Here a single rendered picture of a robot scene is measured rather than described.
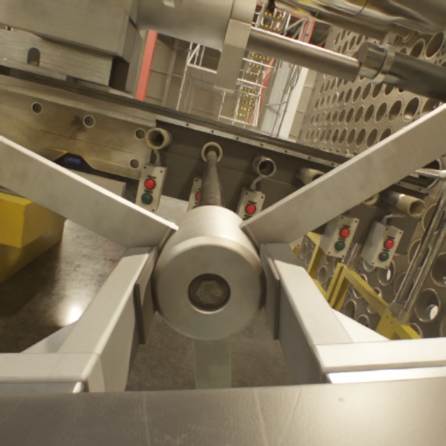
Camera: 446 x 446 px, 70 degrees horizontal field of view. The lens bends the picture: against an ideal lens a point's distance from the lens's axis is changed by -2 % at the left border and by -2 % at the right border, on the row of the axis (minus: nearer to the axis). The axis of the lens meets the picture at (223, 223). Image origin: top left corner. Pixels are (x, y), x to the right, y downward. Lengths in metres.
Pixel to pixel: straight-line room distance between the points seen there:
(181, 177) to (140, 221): 1.02
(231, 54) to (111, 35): 0.41
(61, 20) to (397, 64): 1.20
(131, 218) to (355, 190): 0.11
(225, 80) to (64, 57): 0.59
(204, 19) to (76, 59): 0.48
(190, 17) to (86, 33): 0.36
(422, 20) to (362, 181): 1.07
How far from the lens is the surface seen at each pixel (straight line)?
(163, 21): 1.38
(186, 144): 1.19
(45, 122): 1.33
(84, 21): 1.26
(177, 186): 1.18
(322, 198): 0.16
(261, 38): 1.40
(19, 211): 1.13
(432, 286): 2.70
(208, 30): 1.35
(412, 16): 1.21
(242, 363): 1.57
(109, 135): 1.25
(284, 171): 1.22
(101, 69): 1.37
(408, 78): 1.55
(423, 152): 0.18
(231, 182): 1.17
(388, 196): 1.32
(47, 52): 1.44
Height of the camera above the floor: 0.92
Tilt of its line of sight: 15 degrees down
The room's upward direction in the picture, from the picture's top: 15 degrees clockwise
